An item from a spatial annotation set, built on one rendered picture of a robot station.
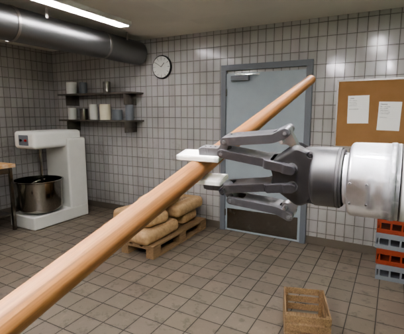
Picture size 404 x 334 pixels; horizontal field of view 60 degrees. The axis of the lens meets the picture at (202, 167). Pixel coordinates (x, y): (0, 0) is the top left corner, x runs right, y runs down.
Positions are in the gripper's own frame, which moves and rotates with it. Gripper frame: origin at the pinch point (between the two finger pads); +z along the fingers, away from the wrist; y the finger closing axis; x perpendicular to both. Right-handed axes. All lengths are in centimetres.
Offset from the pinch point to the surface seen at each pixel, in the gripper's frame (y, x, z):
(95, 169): 169, 340, 407
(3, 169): 114, 199, 417
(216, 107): 73, 364, 182
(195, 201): 183, 303, 198
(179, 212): 179, 266, 199
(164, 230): 183, 230, 197
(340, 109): 77, 361, 29
